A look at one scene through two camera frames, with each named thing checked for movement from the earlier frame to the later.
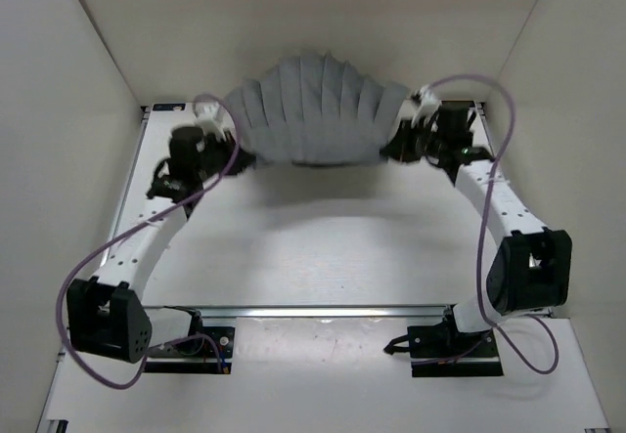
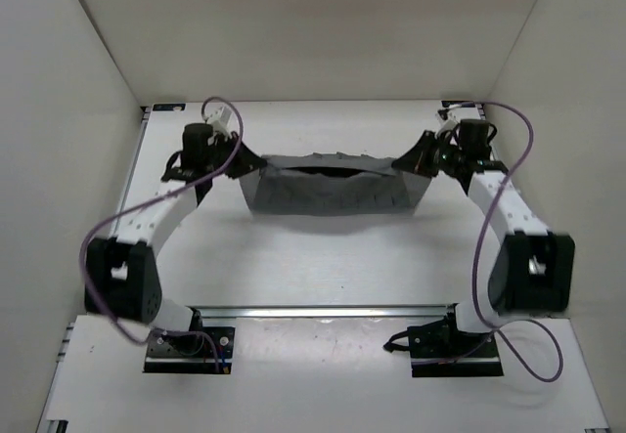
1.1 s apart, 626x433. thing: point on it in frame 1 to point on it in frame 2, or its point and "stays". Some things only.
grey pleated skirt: [315, 109] to [333, 184]
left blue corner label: [168, 107] stays
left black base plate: [207, 353] stays
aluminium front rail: [316, 312] stays
